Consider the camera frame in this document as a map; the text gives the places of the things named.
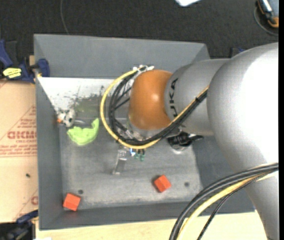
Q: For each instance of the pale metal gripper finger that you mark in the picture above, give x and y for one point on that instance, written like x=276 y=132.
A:
x=120 y=162

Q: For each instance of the brown cardboard board, red print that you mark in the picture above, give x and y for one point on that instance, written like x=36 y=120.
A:
x=12 y=124

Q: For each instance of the grey metal bin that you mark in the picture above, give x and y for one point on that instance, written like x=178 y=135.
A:
x=94 y=164

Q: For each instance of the black cylinder on white bracket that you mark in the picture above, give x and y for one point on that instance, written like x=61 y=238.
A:
x=180 y=140

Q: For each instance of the light green soft toy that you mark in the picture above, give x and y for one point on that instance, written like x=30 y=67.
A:
x=83 y=134

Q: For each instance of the orange-red cube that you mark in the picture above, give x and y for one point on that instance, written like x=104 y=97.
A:
x=71 y=202
x=162 y=183

